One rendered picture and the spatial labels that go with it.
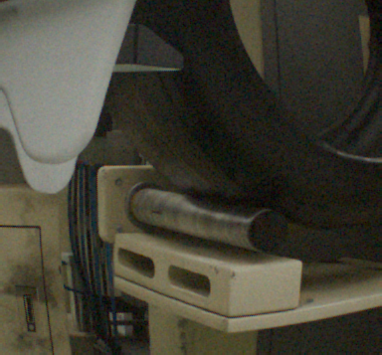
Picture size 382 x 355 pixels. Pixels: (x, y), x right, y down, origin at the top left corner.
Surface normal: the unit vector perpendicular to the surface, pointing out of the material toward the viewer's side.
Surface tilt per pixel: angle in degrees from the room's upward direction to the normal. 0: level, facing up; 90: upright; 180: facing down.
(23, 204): 90
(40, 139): 84
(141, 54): 83
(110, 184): 90
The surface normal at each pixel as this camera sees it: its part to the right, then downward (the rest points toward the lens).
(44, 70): -0.42, -0.07
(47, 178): 0.65, 0.00
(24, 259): 0.40, 0.05
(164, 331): -0.92, 0.02
